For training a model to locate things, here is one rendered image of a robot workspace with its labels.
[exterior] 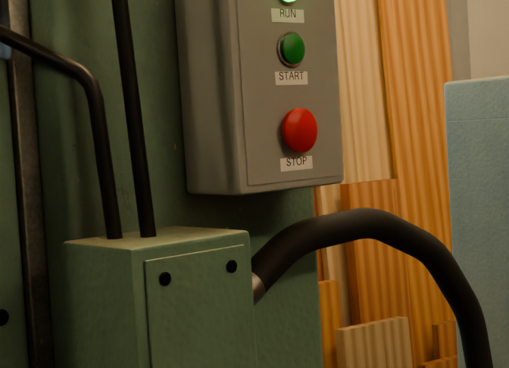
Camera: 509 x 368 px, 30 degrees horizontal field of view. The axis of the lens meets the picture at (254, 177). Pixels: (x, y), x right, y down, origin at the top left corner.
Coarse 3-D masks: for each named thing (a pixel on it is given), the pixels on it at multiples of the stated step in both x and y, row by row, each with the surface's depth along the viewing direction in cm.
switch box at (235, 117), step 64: (192, 0) 64; (256, 0) 62; (320, 0) 66; (192, 64) 64; (256, 64) 62; (320, 64) 66; (192, 128) 65; (256, 128) 62; (320, 128) 66; (192, 192) 66; (256, 192) 63
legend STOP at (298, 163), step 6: (306, 156) 65; (282, 162) 64; (288, 162) 64; (294, 162) 64; (300, 162) 65; (306, 162) 65; (282, 168) 64; (288, 168) 64; (294, 168) 64; (300, 168) 65; (306, 168) 65; (312, 168) 66
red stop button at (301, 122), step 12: (300, 108) 64; (288, 120) 63; (300, 120) 63; (312, 120) 64; (288, 132) 63; (300, 132) 63; (312, 132) 64; (288, 144) 63; (300, 144) 63; (312, 144) 64
